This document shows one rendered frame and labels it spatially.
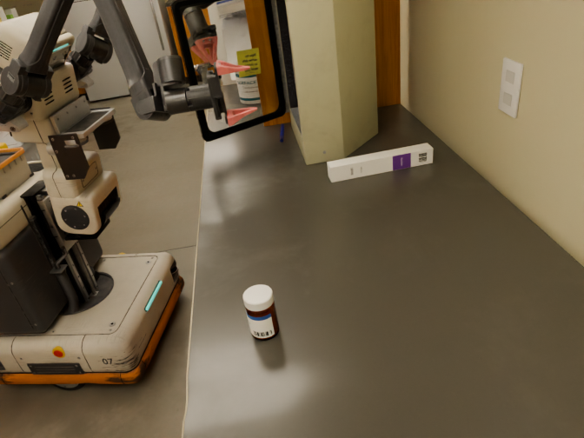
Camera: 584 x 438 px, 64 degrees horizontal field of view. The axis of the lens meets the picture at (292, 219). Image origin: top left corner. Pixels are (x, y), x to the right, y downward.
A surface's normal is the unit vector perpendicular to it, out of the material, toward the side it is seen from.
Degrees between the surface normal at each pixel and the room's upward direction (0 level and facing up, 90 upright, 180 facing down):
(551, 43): 90
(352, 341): 0
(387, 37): 90
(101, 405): 0
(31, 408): 0
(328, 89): 90
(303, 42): 90
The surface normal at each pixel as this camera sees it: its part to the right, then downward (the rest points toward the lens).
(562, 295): -0.13, -0.84
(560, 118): -0.98, 0.18
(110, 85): 0.13, 0.51
